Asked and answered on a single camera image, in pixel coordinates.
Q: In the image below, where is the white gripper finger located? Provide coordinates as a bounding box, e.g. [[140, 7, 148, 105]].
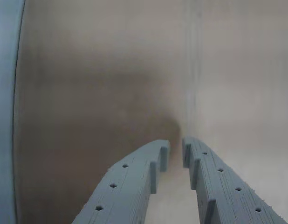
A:
[[182, 136, 288, 224], [71, 139, 171, 224]]

